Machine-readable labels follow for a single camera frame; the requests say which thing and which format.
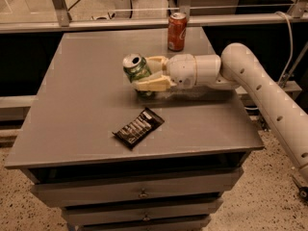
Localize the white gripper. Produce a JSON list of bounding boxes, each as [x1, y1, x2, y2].
[[132, 54, 196, 91]]

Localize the green soda can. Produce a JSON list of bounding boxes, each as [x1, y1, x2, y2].
[[122, 53, 152, 83]]

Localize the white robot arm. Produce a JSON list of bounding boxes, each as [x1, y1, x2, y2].
[[132, 43, 308, 181]]

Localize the orange soda can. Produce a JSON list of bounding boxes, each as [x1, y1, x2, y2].
[[167, 13, 187, 51]]

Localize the black snack bag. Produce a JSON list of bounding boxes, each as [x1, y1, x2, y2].
[[113, 108, 165, 149]]

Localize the grey drawer cabinet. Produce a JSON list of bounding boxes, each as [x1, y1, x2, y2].
[[6, 29, 263, 231]]

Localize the black caster wheel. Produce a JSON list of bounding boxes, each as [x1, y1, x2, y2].
[[292, 176, 308, 201]]

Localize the metal railing frame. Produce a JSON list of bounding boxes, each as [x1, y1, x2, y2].
[[0, 0, 308, 34]]

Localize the white cable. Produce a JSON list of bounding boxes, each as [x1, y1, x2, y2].
[[245, 11, 295, 112]]

